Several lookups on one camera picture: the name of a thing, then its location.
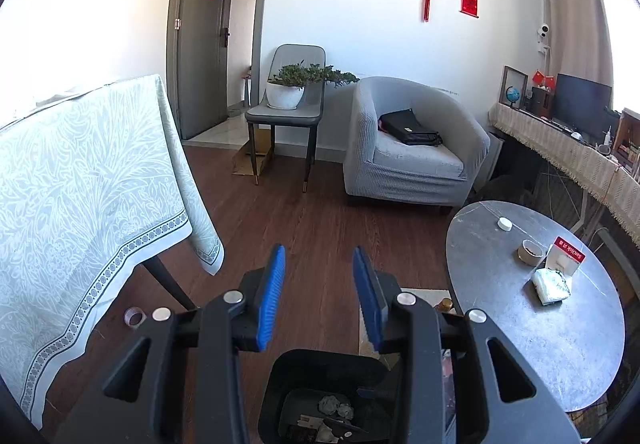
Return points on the black handbag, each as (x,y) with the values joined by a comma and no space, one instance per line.
(405,127)

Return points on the cardboard box on floor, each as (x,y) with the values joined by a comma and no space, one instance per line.
(253,157)

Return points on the black monitor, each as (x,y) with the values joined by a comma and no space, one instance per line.
(580,105)

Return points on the beige fringed sideboard cloth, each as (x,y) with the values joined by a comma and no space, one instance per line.
(603,178)

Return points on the picture frame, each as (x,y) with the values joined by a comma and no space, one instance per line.
(516,78)

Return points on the dark green trash bin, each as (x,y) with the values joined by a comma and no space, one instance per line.
(355,388)

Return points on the grey door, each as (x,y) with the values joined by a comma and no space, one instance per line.
(197,63)

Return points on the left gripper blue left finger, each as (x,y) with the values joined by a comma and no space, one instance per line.
(138,398)

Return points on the amber drink bottle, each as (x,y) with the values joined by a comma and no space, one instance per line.
(444,306)

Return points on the grey dining chair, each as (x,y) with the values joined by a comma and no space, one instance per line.
(309,111)

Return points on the small blue globe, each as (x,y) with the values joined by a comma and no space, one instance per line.
(512,96)

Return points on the red white SanDisk box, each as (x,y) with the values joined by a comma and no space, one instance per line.
(564,257)

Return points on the brown paper tape roll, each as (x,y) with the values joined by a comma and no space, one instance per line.
(530,253)

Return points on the white security camera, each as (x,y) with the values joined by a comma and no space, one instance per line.
(542,42)

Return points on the clear tape roll on floor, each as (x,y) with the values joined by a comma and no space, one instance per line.
(134,317)

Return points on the blue white tissue pack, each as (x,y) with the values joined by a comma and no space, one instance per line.
(550,286)

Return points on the small white jar lid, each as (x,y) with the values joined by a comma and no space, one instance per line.
(504,224)

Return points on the floral tablecloth table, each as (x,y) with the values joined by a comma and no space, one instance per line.
(91,186)

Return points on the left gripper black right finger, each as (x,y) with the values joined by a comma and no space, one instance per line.
(499,397)

